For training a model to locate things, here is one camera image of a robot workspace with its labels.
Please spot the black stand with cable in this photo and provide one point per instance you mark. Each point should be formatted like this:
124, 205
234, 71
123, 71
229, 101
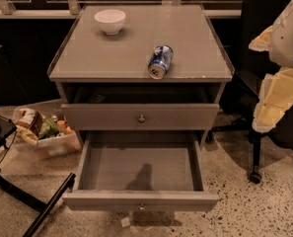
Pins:
7, 127

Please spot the white box of snacks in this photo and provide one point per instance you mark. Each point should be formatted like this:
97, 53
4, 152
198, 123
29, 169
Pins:
42, 129

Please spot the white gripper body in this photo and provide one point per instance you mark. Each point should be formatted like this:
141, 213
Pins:
288, 39

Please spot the grey drawer cabinet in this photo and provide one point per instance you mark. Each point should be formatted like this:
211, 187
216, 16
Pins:
95, 68

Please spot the blue white soda can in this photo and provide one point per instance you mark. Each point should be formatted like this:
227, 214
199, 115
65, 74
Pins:
160, 61

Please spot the white ceramic bowl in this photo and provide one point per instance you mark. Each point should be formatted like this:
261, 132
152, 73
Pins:
110, 21

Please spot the small paper scrap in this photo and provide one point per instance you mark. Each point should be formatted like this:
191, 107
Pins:
125, 222

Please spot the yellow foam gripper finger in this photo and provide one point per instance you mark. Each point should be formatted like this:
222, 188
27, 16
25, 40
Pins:
275, 99
262, 41

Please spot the grey drawer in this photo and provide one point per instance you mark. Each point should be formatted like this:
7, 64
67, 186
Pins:
140, 116
143, 170

